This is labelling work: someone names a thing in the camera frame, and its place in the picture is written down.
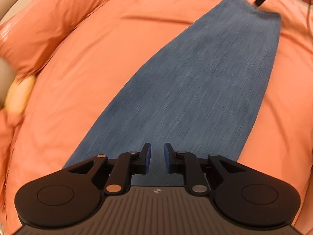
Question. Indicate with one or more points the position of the blue denim pants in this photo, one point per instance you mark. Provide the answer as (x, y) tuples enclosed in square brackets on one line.
[(201, 93)]

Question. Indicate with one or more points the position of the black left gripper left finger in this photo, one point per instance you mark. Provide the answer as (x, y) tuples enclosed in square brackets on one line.
[(71, 195)]

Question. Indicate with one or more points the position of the yellow small pillow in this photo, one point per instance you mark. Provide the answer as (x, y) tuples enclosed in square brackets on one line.
[(19, 93)]

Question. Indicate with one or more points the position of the orange bed sheet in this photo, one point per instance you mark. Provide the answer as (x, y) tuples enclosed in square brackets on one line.
[(95, 61)]

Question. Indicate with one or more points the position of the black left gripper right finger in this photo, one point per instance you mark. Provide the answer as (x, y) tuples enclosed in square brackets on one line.
[(242, 195)]

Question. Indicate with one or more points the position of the orange pillow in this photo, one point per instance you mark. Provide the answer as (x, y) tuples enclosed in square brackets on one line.
[(29, 38)]

